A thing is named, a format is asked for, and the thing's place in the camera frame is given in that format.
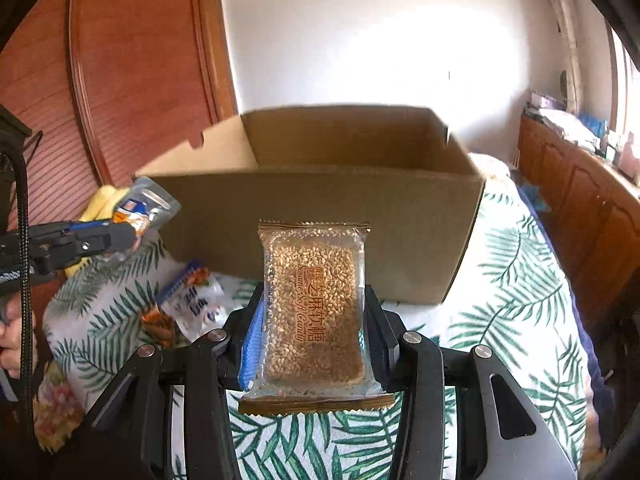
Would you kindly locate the wooden framed window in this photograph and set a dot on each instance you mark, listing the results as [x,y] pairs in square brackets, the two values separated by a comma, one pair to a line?
[625,85]

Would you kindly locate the orange brown snack packet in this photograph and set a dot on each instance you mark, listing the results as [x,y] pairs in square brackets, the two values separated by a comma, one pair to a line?
[160,329]

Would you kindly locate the floral blanket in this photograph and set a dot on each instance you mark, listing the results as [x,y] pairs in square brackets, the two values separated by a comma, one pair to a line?
[55,405]

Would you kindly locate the teal cloth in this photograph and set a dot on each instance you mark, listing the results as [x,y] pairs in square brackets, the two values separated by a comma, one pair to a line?
[532,197]

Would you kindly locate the clear sesame candy packet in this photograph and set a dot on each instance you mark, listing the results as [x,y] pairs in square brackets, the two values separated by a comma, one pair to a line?
[315,310]

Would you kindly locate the person's left hand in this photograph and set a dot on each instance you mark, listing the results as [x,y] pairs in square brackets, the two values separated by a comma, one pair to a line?
[11,332]

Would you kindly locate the blue packets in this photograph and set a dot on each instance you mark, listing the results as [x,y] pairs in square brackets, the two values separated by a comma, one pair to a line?
[594,125]

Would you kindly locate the wooden slatted wardrobe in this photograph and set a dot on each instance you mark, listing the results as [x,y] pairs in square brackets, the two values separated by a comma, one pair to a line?
[140,60]

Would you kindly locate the white snack packet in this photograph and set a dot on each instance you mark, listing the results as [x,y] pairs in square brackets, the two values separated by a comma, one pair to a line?
[192,300]

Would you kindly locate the silver orange snack packet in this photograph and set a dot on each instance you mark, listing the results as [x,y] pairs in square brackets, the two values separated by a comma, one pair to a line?
[145,205]

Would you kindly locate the brown cardboard box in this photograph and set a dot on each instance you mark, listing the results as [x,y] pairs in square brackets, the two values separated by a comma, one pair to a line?
[325,195]

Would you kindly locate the folded patterned cloth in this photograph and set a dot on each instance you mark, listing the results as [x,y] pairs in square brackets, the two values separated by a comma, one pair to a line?
[565,125]

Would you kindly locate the beige patterned curtain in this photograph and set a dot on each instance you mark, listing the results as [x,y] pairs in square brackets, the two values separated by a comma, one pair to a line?
[567,35]

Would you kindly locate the yellow plush toy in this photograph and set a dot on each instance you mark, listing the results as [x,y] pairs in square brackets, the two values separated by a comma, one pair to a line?
[102,200]

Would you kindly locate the small round mirror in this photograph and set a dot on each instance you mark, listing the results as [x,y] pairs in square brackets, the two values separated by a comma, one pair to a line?
[564,83]

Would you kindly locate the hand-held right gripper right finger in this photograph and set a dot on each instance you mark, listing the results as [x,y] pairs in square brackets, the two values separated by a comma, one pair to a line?
[382,340]

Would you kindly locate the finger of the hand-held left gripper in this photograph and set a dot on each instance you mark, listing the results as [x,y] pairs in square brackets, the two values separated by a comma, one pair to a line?
[85,229]
[105,242]

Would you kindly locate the pink bottle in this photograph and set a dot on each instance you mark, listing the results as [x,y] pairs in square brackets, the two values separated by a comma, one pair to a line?
[630,154]

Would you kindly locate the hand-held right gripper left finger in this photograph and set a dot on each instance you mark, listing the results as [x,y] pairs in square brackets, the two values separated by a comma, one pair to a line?
[252,347]

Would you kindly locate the pink box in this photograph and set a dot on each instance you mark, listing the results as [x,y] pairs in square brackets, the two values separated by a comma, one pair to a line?
[547,101]

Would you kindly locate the long wooden cabinet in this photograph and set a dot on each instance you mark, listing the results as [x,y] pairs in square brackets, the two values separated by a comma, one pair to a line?
[575,200]

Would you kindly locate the leaf print cloth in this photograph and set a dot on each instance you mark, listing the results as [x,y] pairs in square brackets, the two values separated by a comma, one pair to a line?
[500,270]

